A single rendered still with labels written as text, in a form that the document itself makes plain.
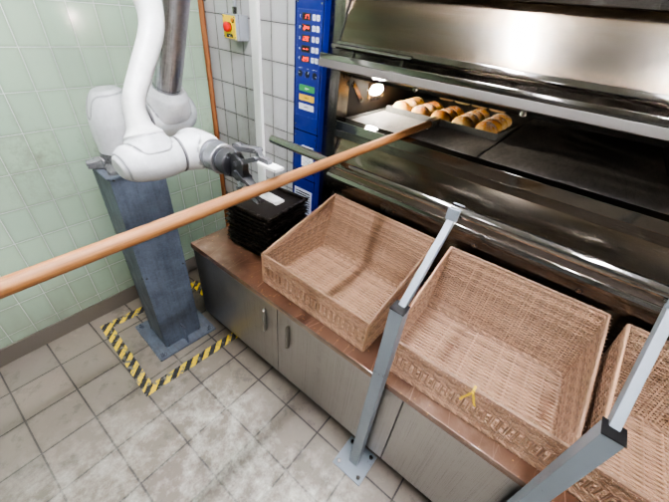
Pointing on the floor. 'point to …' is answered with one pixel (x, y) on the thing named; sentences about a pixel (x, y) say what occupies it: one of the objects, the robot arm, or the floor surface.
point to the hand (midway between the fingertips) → (273, 183)
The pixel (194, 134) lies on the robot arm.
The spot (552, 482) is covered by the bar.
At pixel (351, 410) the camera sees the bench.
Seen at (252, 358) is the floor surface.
